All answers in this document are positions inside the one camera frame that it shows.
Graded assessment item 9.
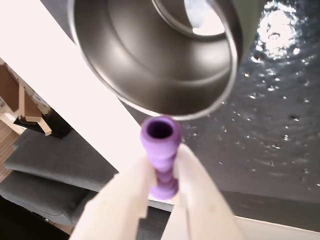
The grey fabric cushion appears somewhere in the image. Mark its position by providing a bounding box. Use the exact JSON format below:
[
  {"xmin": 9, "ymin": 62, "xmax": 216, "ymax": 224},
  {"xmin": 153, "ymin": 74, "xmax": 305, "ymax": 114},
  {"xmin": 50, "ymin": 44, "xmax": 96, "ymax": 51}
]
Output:
[
  {"xmin": 4, "ymin": 129, "xmax": 121, "ymax": 193},
  {"xmin": 0, "ymin": 169, "xmax": 101, "ymax": 226}
]

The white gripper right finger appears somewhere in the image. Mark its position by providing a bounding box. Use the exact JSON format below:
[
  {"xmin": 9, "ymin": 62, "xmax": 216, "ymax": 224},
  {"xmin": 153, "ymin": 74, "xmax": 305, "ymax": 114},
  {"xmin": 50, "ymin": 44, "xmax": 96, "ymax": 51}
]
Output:
[{"xmin": 159, "ymin": 143, "xmax": 247, "ymax": 240}]

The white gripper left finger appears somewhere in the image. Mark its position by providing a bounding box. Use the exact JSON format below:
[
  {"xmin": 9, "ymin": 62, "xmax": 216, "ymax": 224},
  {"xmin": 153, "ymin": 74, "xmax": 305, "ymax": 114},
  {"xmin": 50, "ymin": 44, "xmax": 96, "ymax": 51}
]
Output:
[{"xmin": 68, "ymin": 149, "xmax": 157, "ymax": 240}]

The light wooden stand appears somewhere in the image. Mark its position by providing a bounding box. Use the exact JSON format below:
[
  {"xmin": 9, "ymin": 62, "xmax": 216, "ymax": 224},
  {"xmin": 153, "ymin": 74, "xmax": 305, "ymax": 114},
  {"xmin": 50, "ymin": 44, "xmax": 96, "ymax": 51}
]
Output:
[{"xmin": 0, "ymin": 62, "xmax": 53, "ymax": 137}]

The black glossy mat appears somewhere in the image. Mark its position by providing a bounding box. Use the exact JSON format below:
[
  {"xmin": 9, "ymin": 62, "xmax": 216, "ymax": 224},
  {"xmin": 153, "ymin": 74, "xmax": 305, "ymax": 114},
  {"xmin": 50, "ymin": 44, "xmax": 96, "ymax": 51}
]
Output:
[{"xmin": 123, "ymin": 0, "xmax": 320, "ymax": 230}]

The white steel-lined mug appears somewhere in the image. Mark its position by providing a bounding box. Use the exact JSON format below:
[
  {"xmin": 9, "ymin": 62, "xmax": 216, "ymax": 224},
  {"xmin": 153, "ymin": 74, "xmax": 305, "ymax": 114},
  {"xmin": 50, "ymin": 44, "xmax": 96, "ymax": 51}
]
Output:
[{"xmin": 67, "ymin": 0, "xmax": 263, "ymax": 122}]

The purple ribbed pen grip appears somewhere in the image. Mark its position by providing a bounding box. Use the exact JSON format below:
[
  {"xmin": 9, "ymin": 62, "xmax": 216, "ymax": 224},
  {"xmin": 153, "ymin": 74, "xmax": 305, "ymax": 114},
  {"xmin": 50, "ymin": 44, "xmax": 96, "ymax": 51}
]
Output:
[{"xmin": 139, "ymin": 116, "xmax": 183, "ymax": 201}]

